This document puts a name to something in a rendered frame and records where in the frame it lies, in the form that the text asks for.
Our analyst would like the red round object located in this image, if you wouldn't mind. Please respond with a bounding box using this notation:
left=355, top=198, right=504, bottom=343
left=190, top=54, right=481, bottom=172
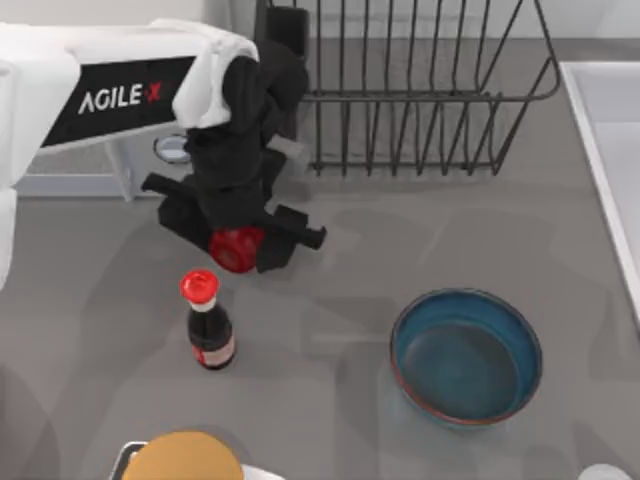
left=208, top=226, right=265, bottom=275

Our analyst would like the small grey round dish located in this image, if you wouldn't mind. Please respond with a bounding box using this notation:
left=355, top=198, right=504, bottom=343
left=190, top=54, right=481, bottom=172
left=153, top=135, right=191, bottom=164

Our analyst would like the dark bottle with red cap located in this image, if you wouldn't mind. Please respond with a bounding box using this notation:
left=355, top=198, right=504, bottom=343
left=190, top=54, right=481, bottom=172
left=179, top=269, right=237, bottom=372

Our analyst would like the black box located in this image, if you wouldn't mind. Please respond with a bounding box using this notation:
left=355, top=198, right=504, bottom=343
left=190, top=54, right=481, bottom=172
left=253, top=0, right=309, bottom=57

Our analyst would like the blue bowl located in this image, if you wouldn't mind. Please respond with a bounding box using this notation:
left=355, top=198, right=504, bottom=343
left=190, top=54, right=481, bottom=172
left=390, top=287, right=544, bottom=432

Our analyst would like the white flat object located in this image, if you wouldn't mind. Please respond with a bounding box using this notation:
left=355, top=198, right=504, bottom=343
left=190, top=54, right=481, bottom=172
left=241, top=463, right=287, bottom=480

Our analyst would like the round brown bread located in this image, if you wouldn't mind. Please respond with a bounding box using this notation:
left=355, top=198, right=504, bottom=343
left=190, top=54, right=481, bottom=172
left=121, top=429, right=245, bottom=480

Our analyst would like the grey basket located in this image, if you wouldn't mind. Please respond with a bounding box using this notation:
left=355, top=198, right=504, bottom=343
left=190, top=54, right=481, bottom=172
left=106, top=439, right=149, bottom=480

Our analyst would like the white rounded object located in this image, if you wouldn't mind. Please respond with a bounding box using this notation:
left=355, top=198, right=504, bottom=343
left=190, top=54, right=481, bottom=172
left=576, top=463, right=632, bottom=480

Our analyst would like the dark wire rack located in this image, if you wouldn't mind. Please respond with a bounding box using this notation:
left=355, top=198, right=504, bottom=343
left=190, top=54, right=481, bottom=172
left=259, top=0, right=560, bottom=178

